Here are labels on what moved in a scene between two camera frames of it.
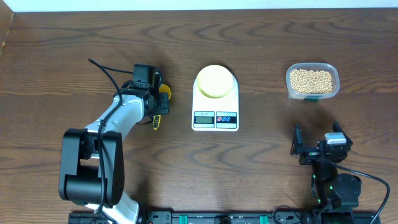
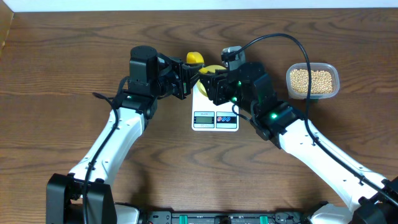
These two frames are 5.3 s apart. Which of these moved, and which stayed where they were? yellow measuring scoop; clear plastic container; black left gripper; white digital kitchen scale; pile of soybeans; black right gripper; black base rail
Moved: black right gripper; black left gripper; yellow measuring scoop
Stayed: white digital kitchen scale; black base rail; pile of soybeans; clear plastic container
